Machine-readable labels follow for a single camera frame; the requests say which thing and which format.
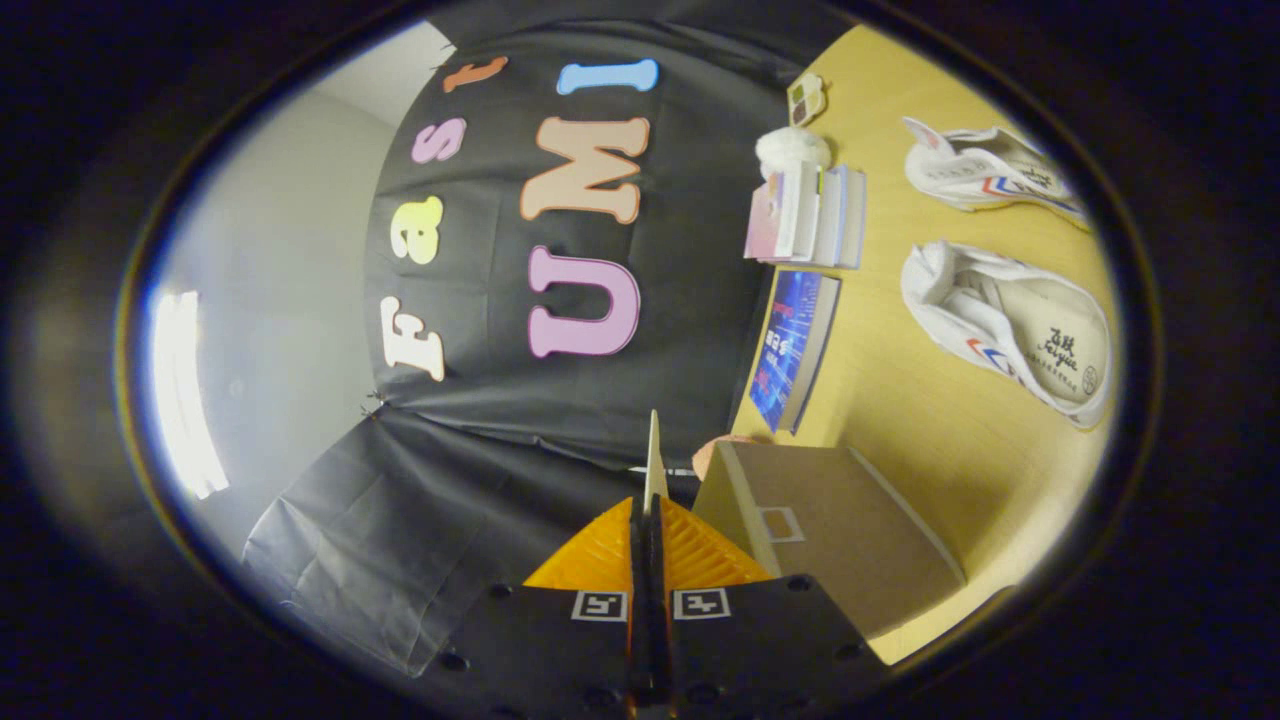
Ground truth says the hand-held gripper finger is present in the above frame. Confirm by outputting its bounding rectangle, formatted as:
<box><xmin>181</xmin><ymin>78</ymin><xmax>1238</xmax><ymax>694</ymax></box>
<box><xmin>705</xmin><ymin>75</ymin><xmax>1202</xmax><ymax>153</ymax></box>
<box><xmin>649</xmin><ymin>495</ymin><xmax>888</xmax><ymax>720</ymax></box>
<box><xmin>420</xmin><ymin>495</ymin><xmax>650</xmax><ymax>720</ymax></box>

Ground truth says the brown cardboard storage box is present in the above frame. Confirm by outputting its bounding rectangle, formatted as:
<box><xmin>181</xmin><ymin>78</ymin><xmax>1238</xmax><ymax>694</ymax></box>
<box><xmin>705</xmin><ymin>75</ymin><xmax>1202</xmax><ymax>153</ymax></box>
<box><xmin>645</xmin><ymin>409</ymin><xmax>968</xmax><ymax>641</ymax></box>

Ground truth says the white shoe with red-blue stripes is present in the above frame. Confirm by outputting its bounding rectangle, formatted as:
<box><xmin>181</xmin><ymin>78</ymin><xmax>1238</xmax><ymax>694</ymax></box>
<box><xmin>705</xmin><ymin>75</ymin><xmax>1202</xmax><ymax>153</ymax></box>
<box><xmin>902</xmin><ymin>116</ymin><xmax>1089</xmax><ymax>231</ymax></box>
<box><xmin>900</xmin><ymin>240</ymin><xmax>1113</xmax><ymax>431</ymax></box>

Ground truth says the small pink object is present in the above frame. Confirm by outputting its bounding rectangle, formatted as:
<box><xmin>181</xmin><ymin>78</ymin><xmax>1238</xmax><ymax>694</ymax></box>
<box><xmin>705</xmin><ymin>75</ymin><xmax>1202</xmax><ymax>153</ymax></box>
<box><xmin>692</xmin><ymin>434</ymin><xmax>746</xmax><ymax>480</ymax></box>

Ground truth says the blue cover book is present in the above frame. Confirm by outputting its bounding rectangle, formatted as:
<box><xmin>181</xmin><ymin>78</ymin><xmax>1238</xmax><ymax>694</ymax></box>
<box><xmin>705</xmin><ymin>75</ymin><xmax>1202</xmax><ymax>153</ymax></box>
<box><xmin>748</xmin><ymin>268</ymin><xmax>842</xmax><ymax>435</ymax></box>

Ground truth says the black backdrop cloth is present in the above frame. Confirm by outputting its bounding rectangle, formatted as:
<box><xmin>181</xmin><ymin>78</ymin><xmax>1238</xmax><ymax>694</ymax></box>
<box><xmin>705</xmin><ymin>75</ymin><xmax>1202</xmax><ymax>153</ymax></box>
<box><xmin>240</xmin><ymin>20</ymin><xmax>861</xmax><ymax>681</ymax></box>

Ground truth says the pink cover book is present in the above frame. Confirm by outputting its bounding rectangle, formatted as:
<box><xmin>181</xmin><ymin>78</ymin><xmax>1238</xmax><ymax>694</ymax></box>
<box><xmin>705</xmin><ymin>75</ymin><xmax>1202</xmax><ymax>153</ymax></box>
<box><xmin>744</xmin><ymin>174</ymin><xmax>787</xmax><ymax>262</ymax></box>

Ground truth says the white cover book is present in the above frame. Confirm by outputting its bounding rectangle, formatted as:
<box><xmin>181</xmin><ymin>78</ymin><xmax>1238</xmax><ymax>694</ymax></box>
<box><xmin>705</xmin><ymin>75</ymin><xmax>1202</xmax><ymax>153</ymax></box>
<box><xmin>774</xmin><ymin>163</ymin><xmax>823</xmax><ymax>264</ymax></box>

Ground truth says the white fluffy plush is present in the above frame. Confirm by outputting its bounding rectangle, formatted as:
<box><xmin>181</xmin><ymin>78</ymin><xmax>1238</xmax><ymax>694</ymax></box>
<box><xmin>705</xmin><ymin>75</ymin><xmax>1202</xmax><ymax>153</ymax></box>
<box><xmin>755</xmin><ymin>127</ymin><xmax>833</xmax><ymax>183</ymax></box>

